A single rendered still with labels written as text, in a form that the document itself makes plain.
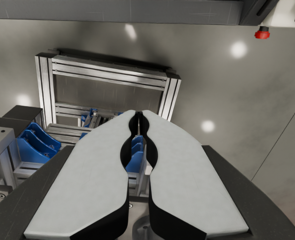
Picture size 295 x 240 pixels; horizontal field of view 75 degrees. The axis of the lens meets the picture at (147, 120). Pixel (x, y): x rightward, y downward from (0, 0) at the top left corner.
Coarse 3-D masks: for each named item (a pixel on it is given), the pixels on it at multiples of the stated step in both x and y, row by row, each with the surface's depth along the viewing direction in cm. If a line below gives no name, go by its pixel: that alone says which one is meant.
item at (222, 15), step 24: (0, 0) 33; (24, 0) 33; (48, 0) 33; (72, 0) 34; (96, 0) 34; (120, 0) 34; (144, 0) 34; (168, 0) 34; (192, 0) 34; (216, 0) 35; (216, 24) 37
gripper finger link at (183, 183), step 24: (144, 120) 11; (168, 144) 9; (192, 144) 9; (168, 168) 7; (192, 168) 7; (168, 192) 6; (192, 192) 6; (216, 192) 6; (168, 216) 6; (192, 216) 6; (216, 216) 6; (240, 216) 6
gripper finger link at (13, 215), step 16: (64, 160) 8; (32, 176) 7; (48, 176) 7; (16, 192) 6; (32, 192) 6; (0, 208) 6; (16, 208) 6; (32, 208) 6; (0, 224) 5; (16, 224) 5
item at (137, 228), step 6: (144, 216) 52; (138, 222) 52; (144, 222) 50; (132, 228) 53; (138, 228) 51; (144, 228) 51; (150, 228) 49; (132, 234) 52; (138, 234) 50; (144, 234) 49; (150, 234) 48
